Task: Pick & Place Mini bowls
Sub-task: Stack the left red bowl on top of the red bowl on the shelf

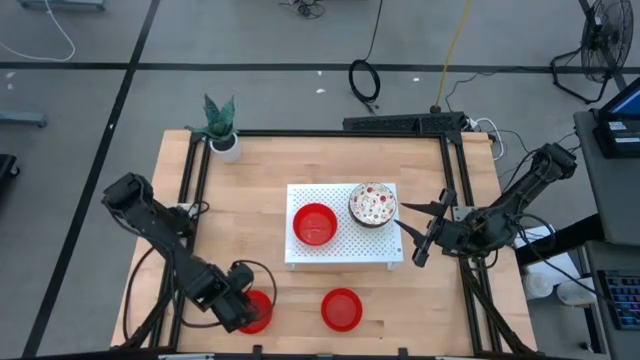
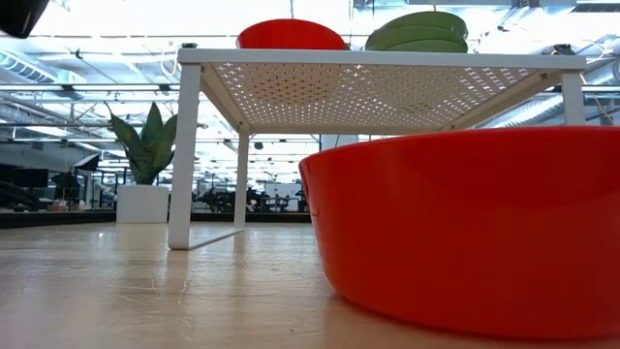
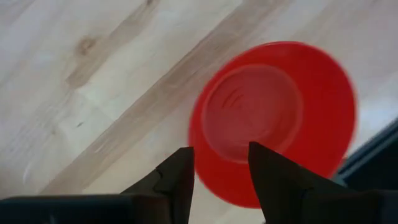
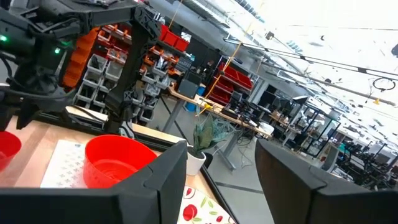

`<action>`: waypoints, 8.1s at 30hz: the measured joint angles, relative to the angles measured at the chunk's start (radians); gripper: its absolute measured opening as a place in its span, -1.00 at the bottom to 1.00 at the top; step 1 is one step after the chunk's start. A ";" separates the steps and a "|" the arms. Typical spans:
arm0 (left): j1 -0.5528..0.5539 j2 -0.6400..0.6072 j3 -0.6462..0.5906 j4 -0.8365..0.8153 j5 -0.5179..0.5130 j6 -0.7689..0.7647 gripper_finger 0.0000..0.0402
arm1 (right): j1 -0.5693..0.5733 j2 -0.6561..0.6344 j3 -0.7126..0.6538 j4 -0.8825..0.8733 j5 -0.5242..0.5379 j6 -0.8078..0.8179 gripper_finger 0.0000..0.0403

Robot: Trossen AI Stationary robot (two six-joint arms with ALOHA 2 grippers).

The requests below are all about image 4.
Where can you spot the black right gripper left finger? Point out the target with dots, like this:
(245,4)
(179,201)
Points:
(140,199)

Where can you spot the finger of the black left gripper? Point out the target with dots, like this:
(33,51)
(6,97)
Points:
(28,113)
(6,116)

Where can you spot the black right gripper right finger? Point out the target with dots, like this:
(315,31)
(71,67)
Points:
(298,196)

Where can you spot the red plastic bowl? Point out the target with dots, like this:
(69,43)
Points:
(109,152)
(7,149)

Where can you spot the green bowl with floral inside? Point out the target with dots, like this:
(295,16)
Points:
(202,211)

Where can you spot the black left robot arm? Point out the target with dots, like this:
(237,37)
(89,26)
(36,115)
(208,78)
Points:
(140,46)

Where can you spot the storage shelving with bins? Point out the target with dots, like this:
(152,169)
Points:
(93,77)

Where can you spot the white perforated metal shelf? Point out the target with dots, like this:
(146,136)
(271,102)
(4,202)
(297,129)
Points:
(62,168)

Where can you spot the white plant pot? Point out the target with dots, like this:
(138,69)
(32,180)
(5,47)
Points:
(194,163)

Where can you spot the white waste bin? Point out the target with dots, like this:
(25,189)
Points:
(267,128)

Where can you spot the green snake plant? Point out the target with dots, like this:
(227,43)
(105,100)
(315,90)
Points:
(206,133)

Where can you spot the black studio softbox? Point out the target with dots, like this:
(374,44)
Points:
(300,99)

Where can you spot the blue bin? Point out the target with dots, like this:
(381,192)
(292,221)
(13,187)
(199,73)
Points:
(196,102)

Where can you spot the long wooden desk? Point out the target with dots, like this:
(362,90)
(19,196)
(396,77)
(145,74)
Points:
(217,109)

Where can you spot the rack with red bins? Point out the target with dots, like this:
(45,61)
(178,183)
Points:
(231,81)

